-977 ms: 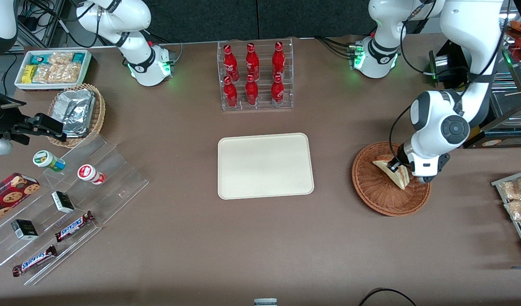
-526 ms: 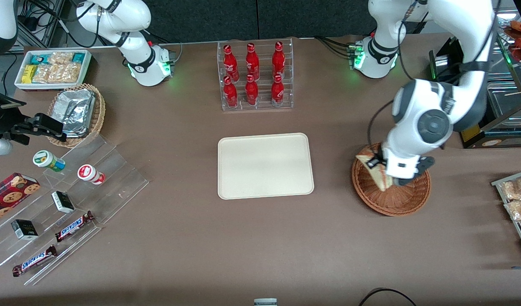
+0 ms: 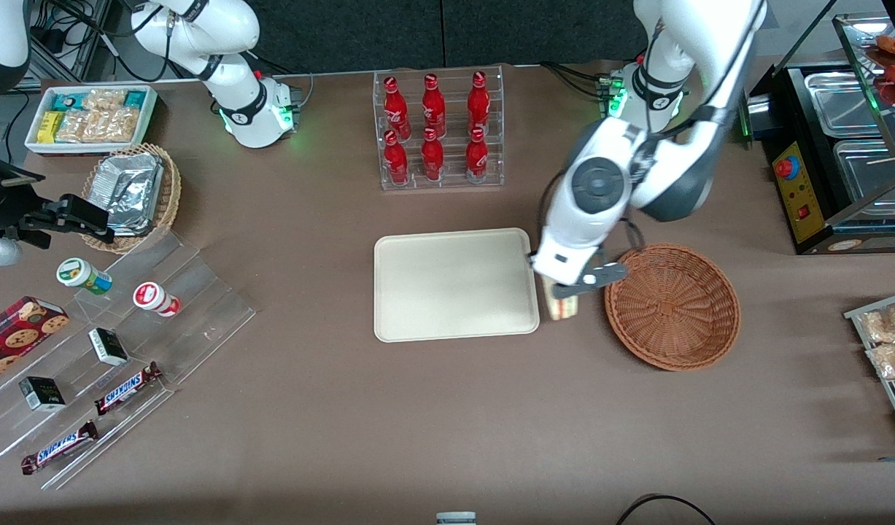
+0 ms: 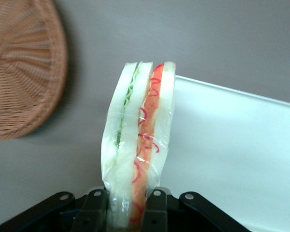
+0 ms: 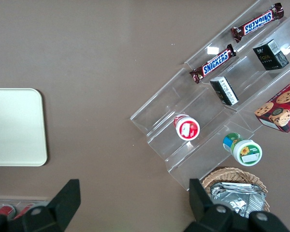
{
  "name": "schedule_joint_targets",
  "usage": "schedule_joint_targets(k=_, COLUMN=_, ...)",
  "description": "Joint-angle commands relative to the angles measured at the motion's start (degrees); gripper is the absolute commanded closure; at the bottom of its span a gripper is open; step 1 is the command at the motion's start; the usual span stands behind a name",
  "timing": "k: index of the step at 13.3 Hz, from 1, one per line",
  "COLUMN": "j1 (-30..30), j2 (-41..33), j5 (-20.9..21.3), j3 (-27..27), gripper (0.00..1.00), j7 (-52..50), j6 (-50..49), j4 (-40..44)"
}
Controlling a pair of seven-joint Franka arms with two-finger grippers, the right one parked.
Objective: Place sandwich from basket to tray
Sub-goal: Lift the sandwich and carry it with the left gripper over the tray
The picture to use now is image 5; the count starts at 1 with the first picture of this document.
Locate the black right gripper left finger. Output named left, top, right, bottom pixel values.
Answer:
left=0, top=179, right=82, bottom=232

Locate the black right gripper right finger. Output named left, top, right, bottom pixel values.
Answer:
left=183, top=178, right=290, bottom=232

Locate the tan wicker basket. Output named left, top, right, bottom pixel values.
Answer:
left=201, top=167, right=271, bottom=213

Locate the cream rectangular plastic tray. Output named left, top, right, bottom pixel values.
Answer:
left=0, top=87, right=48, bottom=167

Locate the silver foil packet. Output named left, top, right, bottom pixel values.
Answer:
left=214, top=182, right=257, bottom=189
left=209, top=187, right=267, bottom=219

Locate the red cola bottle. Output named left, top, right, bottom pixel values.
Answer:
left=0, top=204, right=16, bottom=218
left=13, top=203, right=37, bottom=219

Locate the clear acrylic bottle rack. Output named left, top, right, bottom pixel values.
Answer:
left=0, top=195, right=50, bottom=219

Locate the green lid sunflower cup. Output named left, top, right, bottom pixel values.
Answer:
left=222, top=132, right=263, bottom=167

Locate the red lid yogurt cup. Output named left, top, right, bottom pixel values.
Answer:
left=173, top=114, right=201, bottom=141

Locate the clear acrylic tiered display stand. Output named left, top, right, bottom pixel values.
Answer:
left=184, top=0, right=290, bottom=134
left=130, top=67, right=256, bottom=191

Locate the red chocolate chip cookie box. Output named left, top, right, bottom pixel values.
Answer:
left=254, top=76, right=290, bottom=134

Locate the black small carton box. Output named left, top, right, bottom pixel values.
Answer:
left=252, top=39, right=290, bottom=71
left=209, top=76, right=239, bottom=107

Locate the Snickers chocolate bar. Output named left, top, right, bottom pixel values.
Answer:
left=230, top=2, right=285, bottom=44
left=189, top=43, right=237, bottom=85

